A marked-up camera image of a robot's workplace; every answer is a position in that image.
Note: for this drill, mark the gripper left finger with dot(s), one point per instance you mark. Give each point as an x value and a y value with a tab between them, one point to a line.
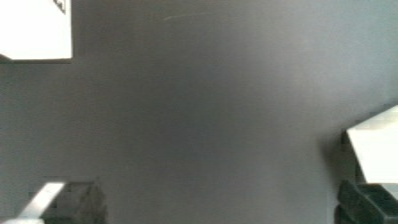
67	203

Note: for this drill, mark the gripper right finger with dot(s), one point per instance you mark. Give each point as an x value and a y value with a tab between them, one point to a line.
367	204

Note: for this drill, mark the white table leg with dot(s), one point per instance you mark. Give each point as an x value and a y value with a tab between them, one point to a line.
373	139
35	29

